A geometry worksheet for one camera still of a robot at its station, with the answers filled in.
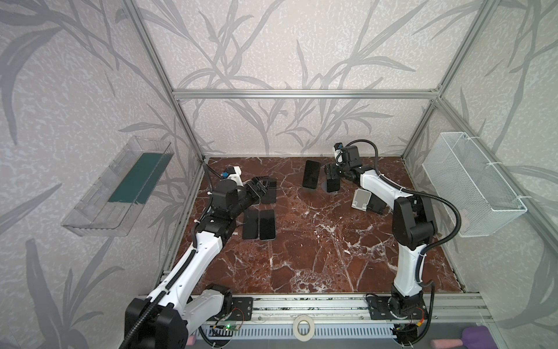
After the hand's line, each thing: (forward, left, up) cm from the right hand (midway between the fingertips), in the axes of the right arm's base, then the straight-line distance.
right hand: (333, 160), depth 100 cm
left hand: (-21, +27, +15) cm, 37 cm away
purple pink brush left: (-66, +51, -12) cm, 84 cm away
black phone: (-10, +30, -15) cm, 35 cm away
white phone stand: (-15, -12, -9) cm, 21 cm away
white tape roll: (-65, +16, -12) cm, 68 cm away
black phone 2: (-2, +10, -7) cm, 13 cm away
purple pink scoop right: (-65, -39, -13) cm, 77 cm away
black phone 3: (-4, -1, -14) cm, 14 cm away
